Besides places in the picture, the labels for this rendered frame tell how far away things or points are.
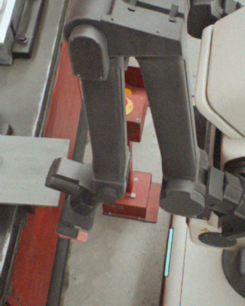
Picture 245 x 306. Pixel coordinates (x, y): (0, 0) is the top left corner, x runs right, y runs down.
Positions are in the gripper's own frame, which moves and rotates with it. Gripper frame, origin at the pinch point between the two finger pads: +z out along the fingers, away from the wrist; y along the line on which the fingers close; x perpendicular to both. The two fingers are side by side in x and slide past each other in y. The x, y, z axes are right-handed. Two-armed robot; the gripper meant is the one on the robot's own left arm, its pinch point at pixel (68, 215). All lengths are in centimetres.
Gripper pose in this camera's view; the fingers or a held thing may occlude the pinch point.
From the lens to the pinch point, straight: 106.3
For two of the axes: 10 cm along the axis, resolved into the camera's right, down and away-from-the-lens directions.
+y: -1.7, 8.4, -5.2
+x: 8.9, 3.6, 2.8
